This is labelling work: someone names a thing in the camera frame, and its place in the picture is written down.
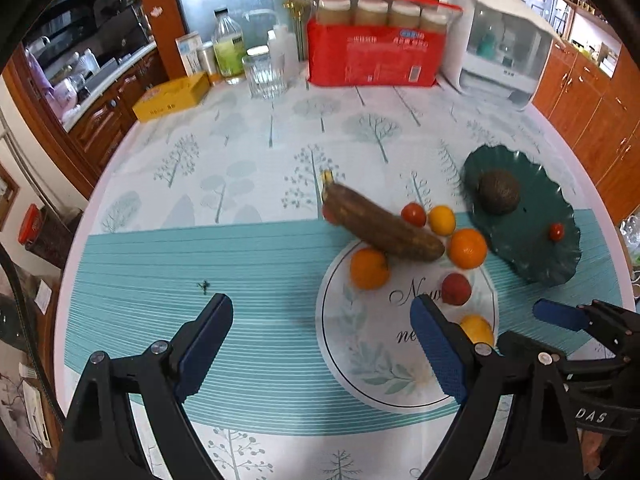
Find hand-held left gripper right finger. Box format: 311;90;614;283
409;294;586;480

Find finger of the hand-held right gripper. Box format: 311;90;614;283
532;298;640;361

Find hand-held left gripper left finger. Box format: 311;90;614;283
59;292;234;480

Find large yellow citrus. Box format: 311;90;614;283
459;314;496;348

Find red lychee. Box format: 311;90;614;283
441;273;472;306

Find dark green wavy plate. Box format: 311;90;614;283
462;144;582;288

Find orange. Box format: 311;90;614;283
350;249;390;291
446;228;488;269

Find small orange citrus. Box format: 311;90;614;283
428;205;457;236

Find brown overripe banana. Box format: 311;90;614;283
322;172;446;262

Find tree print tablecloth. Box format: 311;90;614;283
54;67;638;480

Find dark avocado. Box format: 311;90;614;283
478;170;521;214

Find red box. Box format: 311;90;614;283
18;203;43;246

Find wooden kitchen counter cabinet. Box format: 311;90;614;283
65;42;166;171

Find yellow cardboard box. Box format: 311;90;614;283
132;71;211;123

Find white countertop storage cabinet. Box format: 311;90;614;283
439;0;568;111

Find clear glass tumbler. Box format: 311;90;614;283
242;52;289;100

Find pink kitchen appliance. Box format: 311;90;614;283
47;80;81;121

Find red pack of paper cups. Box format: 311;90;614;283
291;0;463;87

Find white and blue carton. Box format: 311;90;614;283
175;31;206;77

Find plastic bottle with green label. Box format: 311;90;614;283
212;8;248;85

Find white squeeze bottle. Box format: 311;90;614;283
266;24;300;81

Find wooden wall cabinets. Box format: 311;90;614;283
532;40;640;211

